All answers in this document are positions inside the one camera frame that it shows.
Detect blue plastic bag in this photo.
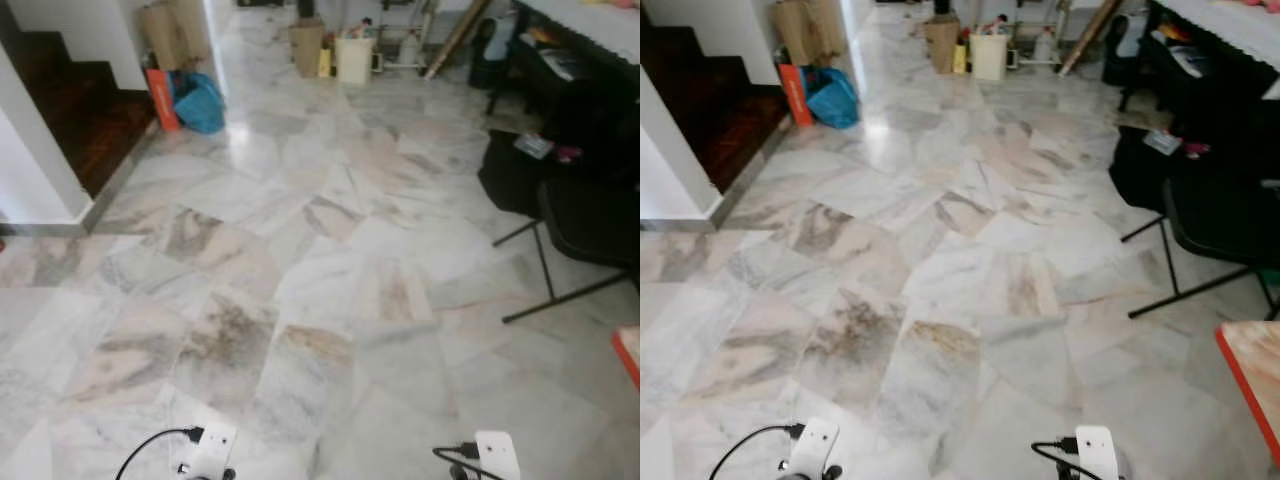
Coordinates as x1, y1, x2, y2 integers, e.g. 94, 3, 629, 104
170, 70, 227, 136
805, 66, 861, 131

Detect white plastic bucket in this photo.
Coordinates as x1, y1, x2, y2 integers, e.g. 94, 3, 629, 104
970, 33, 1009, 83
335, 37, 375, 86

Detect black desk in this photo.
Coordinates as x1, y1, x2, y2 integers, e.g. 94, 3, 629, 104
510, 0, 641, 191
1140, 0, 1280, 181

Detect tall brown cardboard sheets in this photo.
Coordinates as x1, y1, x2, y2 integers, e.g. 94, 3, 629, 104
138, 0, 213, 71
772, 0, 846, 69

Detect black backpack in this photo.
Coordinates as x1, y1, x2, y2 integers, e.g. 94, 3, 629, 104
1108, 125, 1191, 213
477, 128, 561, 219

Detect marble table with red edge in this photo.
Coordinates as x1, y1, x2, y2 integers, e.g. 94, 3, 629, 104
1215, 320, 1280, 471
612, 325, 641, 391

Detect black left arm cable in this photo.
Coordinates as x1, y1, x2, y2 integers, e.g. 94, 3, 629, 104
710, 424, 806, 480
115, 427, 206, 480

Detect wooden plank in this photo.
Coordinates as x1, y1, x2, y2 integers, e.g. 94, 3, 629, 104
424, 0, 491, 81
1058, 0, 1123, 78

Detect brown cardboard box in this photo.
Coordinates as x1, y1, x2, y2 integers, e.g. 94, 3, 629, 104
923, 18, 961, 76
289, 18, 327, 79

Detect black folding chair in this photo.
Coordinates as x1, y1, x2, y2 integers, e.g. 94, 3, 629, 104
1120, 178, 1280, 323
493, 180, 641, 324

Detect orange flat carton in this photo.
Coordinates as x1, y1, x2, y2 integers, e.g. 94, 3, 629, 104
778, 63, 813, 129
145, 67, 182, 133

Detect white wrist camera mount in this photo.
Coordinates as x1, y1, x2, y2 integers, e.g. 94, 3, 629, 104
178, 422, 239, 480
1075, 425, 1121, 480
785, 418, 841, 480
474, 430, 522, 480

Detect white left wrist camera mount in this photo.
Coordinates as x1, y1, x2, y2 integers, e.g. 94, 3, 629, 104
178, 422, 239, 480
785, 418, 841, 480

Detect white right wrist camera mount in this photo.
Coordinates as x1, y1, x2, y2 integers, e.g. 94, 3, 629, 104
1075, 425, 1121, 480
474, 430, 522, 480

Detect dark wooden staircase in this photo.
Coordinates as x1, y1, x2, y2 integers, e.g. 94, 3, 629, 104
0, 30, 156, 198
640, 10, 791, 194

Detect black office chair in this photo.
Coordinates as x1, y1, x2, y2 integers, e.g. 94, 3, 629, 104
1100, 12, 1151, 113
468, 15, 521, 116

